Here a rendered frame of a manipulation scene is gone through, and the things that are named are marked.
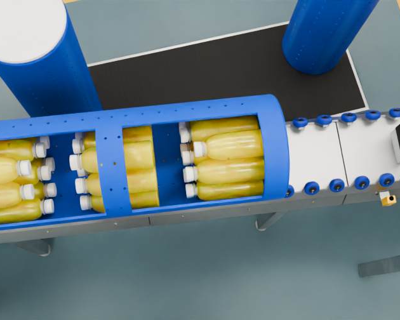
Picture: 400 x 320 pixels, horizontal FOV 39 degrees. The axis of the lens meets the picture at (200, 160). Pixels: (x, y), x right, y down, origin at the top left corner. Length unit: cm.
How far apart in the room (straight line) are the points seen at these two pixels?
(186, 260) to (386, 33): 153
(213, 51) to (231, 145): 129
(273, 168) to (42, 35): 79
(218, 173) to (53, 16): 69
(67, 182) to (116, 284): 99
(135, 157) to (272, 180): 35
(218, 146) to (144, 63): 128
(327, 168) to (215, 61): 108
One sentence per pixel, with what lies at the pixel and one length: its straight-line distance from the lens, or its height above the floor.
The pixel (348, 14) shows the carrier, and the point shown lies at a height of 71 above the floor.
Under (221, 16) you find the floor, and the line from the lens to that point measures 291.
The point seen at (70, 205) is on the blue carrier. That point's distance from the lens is 161.
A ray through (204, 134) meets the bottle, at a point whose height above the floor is 115.
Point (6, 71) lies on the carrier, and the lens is 179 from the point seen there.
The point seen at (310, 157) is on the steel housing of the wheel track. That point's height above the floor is 93.
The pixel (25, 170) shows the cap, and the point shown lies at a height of 117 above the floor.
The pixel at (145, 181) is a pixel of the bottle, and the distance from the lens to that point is 143.
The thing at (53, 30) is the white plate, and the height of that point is 104.
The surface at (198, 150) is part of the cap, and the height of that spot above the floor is 118.
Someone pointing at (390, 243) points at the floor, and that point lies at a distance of 274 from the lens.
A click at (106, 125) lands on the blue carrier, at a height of 122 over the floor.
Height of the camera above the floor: 254
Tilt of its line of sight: 75 degrees down
